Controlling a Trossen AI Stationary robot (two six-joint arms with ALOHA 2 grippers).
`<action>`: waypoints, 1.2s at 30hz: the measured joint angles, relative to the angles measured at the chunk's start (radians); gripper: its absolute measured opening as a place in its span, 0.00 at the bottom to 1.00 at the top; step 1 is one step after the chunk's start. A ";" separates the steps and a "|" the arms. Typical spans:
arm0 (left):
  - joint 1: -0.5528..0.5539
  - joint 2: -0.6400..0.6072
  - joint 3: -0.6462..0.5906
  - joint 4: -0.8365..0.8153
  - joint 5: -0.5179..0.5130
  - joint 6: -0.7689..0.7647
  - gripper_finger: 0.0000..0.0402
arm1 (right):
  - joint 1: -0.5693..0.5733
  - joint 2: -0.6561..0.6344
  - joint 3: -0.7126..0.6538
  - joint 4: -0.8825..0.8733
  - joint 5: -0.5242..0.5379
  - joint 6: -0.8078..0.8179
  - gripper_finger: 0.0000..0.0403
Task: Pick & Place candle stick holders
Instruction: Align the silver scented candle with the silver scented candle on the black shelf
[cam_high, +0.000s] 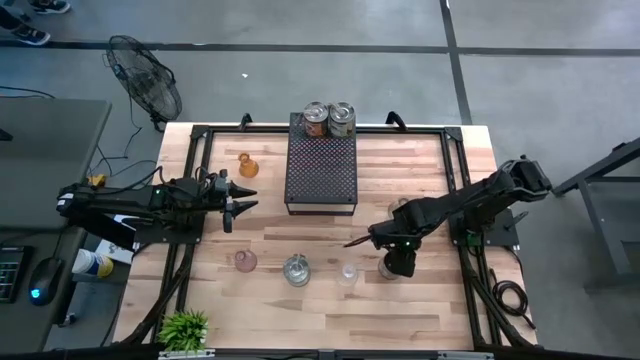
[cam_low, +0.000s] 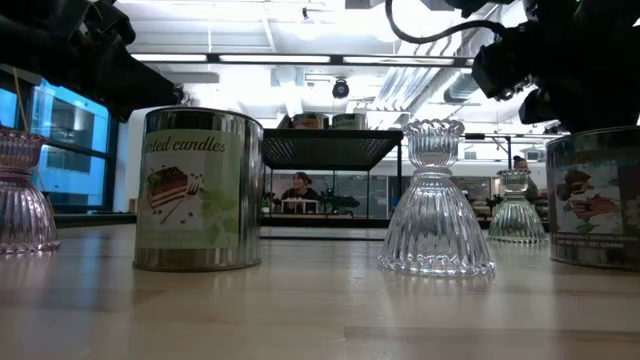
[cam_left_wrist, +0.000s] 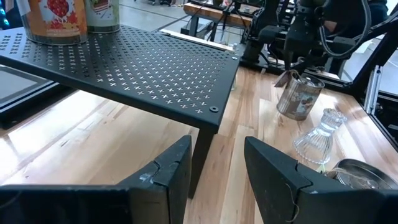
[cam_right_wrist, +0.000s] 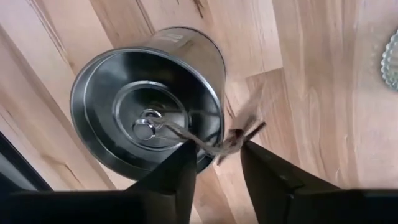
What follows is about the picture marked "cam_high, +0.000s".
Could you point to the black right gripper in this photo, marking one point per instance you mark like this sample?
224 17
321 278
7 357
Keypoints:
386 236

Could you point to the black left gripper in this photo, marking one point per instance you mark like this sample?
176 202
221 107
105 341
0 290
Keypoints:
227 205

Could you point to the amber glass candlestick holder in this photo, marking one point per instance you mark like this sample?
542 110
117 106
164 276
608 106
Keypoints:
248 169

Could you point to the clear glass candlestick holder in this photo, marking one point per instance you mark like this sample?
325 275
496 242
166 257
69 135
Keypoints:
347 275

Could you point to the pale green glass candlestick holder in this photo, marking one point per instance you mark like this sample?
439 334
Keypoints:
395 204

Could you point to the pink glass candlestick holder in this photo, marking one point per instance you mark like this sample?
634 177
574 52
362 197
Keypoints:
246 261

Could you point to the clear glass jar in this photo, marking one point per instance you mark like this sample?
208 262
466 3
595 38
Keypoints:
296 272

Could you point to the silver candle tin orange label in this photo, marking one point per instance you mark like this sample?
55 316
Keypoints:
316 114

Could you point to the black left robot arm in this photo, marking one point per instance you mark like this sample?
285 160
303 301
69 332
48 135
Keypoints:
115 202

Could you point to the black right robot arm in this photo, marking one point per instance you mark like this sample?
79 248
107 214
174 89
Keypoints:
475 200

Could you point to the black perforated metal shelf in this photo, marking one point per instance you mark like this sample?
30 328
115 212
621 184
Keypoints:
320 170

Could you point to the white paper booklet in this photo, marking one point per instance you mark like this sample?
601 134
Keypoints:
112 252

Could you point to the small green potted plant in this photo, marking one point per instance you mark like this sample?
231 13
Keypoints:
182 330

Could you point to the small yellow object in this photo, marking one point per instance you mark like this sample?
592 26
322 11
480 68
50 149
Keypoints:
97 180

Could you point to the black floor fan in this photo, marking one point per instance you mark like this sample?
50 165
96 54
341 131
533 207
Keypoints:
145 80

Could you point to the white canister yellow lid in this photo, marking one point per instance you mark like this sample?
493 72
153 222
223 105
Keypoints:
90 262

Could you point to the grey desk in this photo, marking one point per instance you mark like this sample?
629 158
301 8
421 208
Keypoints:
45 165

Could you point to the black computer mouse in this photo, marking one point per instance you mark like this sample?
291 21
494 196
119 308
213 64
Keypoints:
45 277

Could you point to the black metal stand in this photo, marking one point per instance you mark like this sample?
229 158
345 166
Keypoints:
595 170

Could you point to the black keyboard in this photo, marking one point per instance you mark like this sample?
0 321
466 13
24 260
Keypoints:
10 275

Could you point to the person's shoe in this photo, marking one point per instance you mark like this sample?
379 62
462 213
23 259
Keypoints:
31 35
47 5

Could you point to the person's leg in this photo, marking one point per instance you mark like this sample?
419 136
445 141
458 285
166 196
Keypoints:
7 19

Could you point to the black aluminium table frame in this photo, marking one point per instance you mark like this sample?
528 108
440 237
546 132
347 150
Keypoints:
260 129

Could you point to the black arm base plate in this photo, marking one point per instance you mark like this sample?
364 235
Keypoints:
502 236
170 234

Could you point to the aluminium extrusion rail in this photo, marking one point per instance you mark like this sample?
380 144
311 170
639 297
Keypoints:
465 356
187 355

